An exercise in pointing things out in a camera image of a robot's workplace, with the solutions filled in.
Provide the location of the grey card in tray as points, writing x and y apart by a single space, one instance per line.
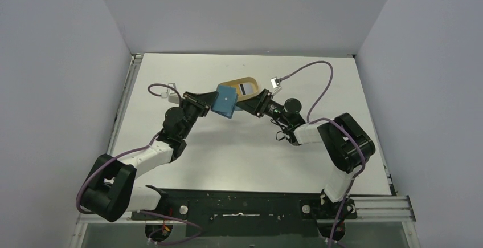
246 89

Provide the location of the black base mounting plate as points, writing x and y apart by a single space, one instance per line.
251 214

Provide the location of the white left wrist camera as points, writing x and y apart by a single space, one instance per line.
171 94

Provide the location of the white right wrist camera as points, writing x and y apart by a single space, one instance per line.
275 83

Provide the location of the beige oval tray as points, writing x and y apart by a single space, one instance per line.
234 84

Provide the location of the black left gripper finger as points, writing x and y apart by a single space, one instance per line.
208 98
206 107

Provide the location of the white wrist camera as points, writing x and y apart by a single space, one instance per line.
275 83
171 94

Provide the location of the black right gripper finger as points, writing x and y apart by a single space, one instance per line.
250 106
254 100

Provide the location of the blue leather card holder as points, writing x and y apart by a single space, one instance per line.
225 102

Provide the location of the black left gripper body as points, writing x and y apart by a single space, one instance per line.
192 110

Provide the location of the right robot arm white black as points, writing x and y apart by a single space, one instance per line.
349 147

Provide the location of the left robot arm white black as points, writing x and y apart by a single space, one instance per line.
109 189

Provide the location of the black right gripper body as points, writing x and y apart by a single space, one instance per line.
262 103

